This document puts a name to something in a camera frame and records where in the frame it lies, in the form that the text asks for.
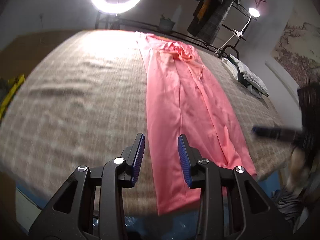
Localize yellow green object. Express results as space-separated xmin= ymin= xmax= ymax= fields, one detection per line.
xmin=0 ymin=74 xmax=25 ymax=121

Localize black metal clothes rack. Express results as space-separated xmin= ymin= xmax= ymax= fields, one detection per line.
xmin=94 ymin=0 xmax=266 ymax=59

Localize right hand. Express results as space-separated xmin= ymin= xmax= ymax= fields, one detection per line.
xmin=286 ymin=147 xmax=318 ymax=192

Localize landscape painting wall tapestry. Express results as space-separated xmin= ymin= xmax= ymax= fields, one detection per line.
xmin=271 ymin=10 xmax=319 ymax=87

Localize beige plaid bed cover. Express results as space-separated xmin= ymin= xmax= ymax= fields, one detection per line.
xmin=1 ymin=31 xmax=290 ymax=215

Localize white clip lamp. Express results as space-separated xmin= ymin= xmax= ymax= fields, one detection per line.
xmin=214 ymin=7 xmax=260 ymax=59

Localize green potted plant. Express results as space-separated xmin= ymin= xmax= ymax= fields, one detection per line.
xmin=158 ymin=14 xmax=175 ymax=33

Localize folded light grey garment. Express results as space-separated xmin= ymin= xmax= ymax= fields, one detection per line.
xmin=247 ymin=85 xmax=262 ymax=99

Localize orange hanging scarf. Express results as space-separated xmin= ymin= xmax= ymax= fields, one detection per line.
xmin=193 ymin=0 xmax=212 ymax=21

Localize pink t-shirt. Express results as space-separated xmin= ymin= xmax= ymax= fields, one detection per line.
xmin=137 ymin=33 xmax=257 ymax=215

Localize folded white garment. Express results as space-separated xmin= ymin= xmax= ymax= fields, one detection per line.
xmin=222 ymin=55 xmax=269 ymax=97

